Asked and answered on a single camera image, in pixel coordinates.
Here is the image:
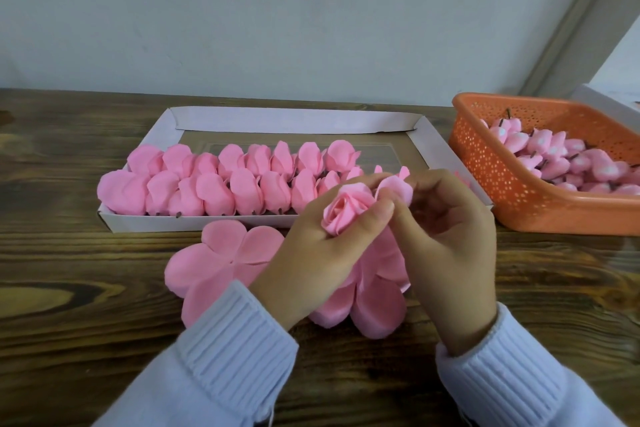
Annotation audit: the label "person's left hand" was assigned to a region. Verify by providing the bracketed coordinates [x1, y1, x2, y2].
[249, 176, 396, 331]

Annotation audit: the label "person's right hand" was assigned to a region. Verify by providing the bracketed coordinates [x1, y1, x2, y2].
[385, 168, 499, 358]

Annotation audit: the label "pink paper rose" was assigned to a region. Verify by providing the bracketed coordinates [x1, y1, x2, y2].
[309, 166, 416, 340]

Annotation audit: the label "person's right forearm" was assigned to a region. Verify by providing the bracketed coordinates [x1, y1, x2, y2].
[435, 303, 628, 427]

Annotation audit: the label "person's left forearm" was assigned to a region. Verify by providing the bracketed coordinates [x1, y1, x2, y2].
[94, 281, 300, 427]

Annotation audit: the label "orange perforated plastic basket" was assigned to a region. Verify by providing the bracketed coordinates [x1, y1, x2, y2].
[448, 92, 640, 237]

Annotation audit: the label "white cardboard tray box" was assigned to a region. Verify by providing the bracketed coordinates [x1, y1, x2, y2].
[97, 106, 494, 234]

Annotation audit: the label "flat pink petal sheet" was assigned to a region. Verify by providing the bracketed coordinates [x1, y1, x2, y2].
[164, 220, 286, 328]

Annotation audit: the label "rows of pink folded petals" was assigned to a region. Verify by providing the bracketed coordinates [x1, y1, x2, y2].
[97, 139, 416, 218]

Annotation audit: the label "pile of pink rose buds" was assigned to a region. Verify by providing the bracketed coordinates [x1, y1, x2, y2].
[479, 109, 640, 195]

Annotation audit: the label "grey door frame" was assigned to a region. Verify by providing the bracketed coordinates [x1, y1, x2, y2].
[518, 0, 640, 98]

